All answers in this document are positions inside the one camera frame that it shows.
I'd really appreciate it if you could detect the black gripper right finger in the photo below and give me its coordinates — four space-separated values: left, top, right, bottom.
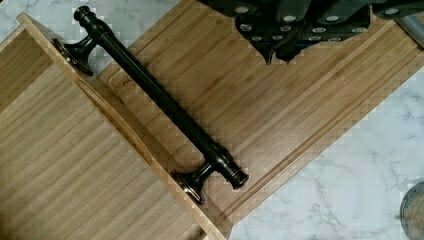
275 3 370 62

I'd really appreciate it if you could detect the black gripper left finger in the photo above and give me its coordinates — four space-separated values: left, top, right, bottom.
235 15 301 65

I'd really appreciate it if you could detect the wooden drawer with black handle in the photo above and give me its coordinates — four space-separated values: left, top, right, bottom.
1 13 232 240

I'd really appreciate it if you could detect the grey metal rod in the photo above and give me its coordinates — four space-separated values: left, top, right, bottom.
396 15 424 48

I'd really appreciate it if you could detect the bamboo cutting board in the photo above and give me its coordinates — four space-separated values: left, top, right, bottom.
97 0 423 240

